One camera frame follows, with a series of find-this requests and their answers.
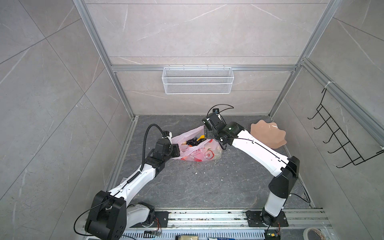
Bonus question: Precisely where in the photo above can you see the pink plastic bag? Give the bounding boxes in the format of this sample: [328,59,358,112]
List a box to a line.
[172,126,223,162]

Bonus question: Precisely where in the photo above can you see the pink scalloped bowl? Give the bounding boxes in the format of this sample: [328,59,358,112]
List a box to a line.
[251,120,287,149]

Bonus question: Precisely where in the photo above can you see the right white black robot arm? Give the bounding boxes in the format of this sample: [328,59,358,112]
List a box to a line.
[202,109,300,227]

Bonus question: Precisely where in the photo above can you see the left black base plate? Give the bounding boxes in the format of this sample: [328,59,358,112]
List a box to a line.
[133,211,170,228]

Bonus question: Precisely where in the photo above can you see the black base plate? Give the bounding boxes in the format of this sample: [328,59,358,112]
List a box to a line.
[246,209,289,227]
[133,211,170,228]

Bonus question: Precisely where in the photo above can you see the white wire mesh basket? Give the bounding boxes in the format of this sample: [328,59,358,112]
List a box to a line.
[162,67,235,95]

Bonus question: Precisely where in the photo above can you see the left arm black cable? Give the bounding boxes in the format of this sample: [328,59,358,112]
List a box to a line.
[73,123,169,238]

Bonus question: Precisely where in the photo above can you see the dark fake grapes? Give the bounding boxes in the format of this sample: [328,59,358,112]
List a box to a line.
[186,138,200,147]

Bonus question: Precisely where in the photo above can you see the black wire hook rack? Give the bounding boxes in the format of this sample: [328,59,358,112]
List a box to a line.
[307,88,384,169]

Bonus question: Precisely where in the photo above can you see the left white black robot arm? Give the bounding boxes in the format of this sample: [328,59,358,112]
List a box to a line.
[85,137,180,240]

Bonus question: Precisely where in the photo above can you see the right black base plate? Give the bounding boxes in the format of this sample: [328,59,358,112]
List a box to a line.
[246,209,289,227]

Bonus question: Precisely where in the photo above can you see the yellow fake banana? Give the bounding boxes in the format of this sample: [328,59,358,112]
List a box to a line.
[197,135,206,144]

